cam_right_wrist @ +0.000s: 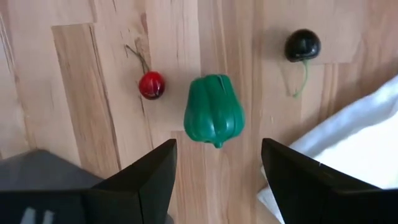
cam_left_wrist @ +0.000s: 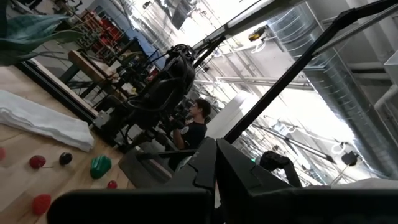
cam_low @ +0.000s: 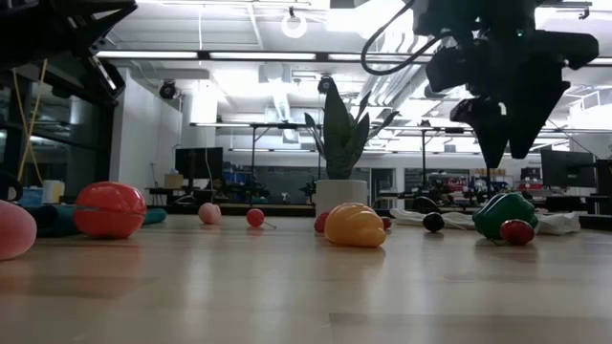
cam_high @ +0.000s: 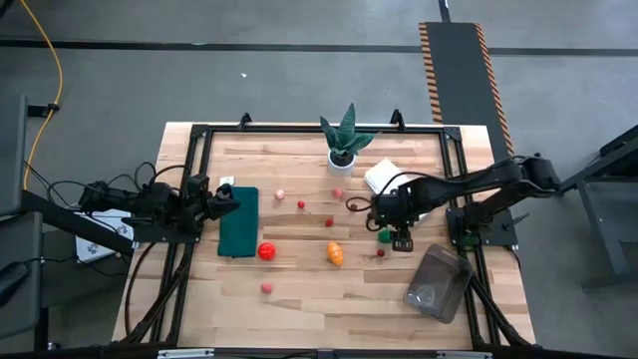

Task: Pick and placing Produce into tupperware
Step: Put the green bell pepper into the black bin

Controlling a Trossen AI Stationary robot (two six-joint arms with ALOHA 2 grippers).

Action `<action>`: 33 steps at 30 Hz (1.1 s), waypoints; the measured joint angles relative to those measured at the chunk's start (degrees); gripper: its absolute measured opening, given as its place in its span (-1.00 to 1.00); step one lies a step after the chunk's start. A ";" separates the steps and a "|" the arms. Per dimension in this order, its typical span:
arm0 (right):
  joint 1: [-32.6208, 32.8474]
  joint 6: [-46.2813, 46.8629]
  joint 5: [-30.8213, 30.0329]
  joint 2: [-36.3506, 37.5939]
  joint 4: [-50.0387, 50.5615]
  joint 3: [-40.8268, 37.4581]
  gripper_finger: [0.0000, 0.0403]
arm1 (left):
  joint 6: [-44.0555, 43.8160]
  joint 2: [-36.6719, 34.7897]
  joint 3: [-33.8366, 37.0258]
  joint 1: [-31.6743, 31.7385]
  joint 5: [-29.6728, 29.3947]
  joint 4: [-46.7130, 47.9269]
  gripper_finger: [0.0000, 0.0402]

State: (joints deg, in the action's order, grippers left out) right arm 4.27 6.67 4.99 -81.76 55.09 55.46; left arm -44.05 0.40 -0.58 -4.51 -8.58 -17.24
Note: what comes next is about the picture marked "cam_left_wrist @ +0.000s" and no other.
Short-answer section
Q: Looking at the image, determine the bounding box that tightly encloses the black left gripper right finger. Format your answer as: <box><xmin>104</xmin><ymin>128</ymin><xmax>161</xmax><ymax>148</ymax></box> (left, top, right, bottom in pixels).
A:
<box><xmin>216</xmin><ymin>138</ymin><xmax>398</xmax><ymax>224</ymax></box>

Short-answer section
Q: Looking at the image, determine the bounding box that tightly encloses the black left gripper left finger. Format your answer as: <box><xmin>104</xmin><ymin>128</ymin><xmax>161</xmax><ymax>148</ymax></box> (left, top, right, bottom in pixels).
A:
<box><xmin>46</xmin><ymin>136</ymin><xmax>218</xmax><ymax>224</ymax></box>

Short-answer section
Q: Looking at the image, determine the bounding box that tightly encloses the green toy bell pepper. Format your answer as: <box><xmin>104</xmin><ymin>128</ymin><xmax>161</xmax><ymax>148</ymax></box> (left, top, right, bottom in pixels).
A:
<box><xmin>90</xmin><ymin>154</ymin><xmax>113</xmax><ymax>180</ymax></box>

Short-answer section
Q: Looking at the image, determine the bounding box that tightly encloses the white towel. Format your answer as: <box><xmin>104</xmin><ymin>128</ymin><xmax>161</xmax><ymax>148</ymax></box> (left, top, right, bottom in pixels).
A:
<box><xmin>0</xmin><ymin>90</ymin><xmax>95</xmax><ymax>153</ymax></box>

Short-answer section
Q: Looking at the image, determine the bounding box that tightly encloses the person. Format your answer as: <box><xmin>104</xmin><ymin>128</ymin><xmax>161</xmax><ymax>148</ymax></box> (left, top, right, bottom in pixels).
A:
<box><xmin>169</xmin><ymin>98</ymin><xmax>213</xmax><ymax>151</ymax></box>

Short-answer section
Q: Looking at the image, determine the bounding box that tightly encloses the dark purple toy plum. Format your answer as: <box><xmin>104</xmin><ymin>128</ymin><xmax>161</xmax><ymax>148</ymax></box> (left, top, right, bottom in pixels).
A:
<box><xmin>58</xmin><ymin>152</ymin><xmax>73</xmax><ymax>166</ymax></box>

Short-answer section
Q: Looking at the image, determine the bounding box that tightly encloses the red toy strawberry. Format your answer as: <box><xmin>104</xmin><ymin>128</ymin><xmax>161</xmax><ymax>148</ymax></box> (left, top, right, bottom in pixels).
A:
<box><xmin>31</xmin><ymin>194</ymin><xmax>52</xmax><ymax>216</ymax></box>

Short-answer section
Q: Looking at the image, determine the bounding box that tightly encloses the wooden workbench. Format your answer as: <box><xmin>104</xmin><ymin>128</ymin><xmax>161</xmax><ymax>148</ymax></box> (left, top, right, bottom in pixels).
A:
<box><xmin>58</xmin><ymin>49</ymin><xmax>125</xmax><ymax>100</ymax></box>

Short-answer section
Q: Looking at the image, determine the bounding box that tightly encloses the yellow ceiling reel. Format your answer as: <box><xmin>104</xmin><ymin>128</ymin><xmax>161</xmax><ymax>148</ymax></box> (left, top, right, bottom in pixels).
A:
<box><xmin>248</xmin><ymin>26</ymin><xmax>268</xmax><ymax>42</ymax></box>

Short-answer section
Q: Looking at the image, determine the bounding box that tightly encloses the shelf with red bins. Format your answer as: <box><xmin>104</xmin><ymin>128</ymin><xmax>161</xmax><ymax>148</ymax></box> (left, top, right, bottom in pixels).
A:
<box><xmin>73</xmin><ymin>9</ymin><xmax>131</xmax><ymax>66</ymax></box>

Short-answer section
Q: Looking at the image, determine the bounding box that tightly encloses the green snake plant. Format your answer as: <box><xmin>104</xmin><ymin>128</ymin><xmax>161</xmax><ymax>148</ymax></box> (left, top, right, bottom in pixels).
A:
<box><xmin>0</xmin><ymin>0</ymin><xmax>85</xmax><ymax>67</ymax></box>

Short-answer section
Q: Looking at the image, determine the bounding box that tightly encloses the silver ceiling duct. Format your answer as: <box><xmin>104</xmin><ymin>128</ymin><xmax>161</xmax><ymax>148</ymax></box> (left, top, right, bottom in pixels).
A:
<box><xmin>267</xmin><ymin>4</ymin><xmax>398</xmax><ymax>180</ymax></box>

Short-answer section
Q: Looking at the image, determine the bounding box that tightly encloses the black aluminium table frame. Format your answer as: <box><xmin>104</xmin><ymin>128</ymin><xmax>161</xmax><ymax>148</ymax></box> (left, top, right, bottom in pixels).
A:
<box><xmin>14</xmin><ymin>0</ymin><xmax>398</xmax><ymax>159</ymax></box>

